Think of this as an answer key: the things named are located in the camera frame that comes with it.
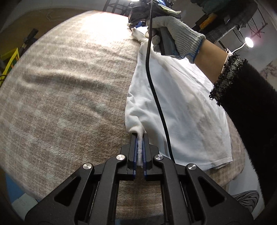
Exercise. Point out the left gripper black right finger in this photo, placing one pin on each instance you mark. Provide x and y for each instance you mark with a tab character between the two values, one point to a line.
189	195

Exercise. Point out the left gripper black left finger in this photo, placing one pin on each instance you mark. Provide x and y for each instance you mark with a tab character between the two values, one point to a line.
89	195

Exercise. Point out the white t-shirt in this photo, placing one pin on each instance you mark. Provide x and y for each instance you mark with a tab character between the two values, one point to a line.
198	128

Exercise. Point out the right forearm black sleeve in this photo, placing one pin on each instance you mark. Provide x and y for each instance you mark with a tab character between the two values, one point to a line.
250	102

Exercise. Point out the dark hanging clothes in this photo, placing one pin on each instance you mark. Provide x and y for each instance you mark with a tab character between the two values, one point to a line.
220	17

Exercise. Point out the right hand in white glove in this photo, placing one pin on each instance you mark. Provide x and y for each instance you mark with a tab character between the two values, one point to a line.
186	40

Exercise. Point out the striped grey cloth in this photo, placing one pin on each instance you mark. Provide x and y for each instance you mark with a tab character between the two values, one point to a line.
248	199

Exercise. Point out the beige plaid blanket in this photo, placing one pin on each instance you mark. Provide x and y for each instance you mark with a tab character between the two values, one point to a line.
63	103

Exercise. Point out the small clip lamp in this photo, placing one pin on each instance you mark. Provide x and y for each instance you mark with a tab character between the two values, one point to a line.
247	42

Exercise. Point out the black metal bed frame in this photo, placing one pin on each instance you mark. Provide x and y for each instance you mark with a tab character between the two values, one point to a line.
120	7

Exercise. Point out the yellow frame object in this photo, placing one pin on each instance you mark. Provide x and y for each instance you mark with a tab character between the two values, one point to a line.
9	59

